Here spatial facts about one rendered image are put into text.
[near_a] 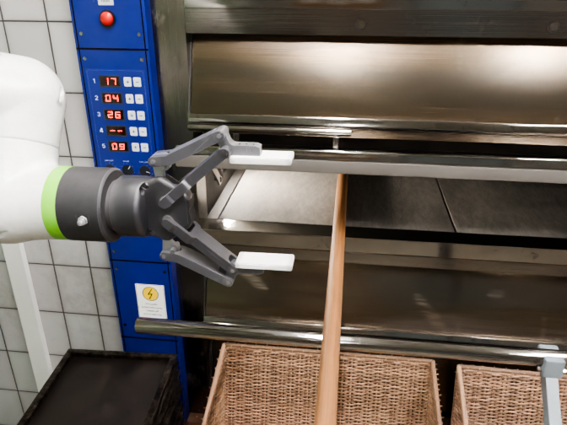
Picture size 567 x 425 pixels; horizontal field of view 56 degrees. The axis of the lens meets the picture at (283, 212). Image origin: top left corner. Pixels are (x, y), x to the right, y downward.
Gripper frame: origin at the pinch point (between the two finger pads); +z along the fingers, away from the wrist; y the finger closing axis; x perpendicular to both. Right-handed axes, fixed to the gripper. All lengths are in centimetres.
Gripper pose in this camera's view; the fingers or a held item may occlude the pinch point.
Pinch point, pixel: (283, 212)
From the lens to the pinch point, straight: 63.3
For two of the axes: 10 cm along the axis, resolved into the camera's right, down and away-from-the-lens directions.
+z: 9.9, 0.4, -1.2
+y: 0.1, 9.1, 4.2
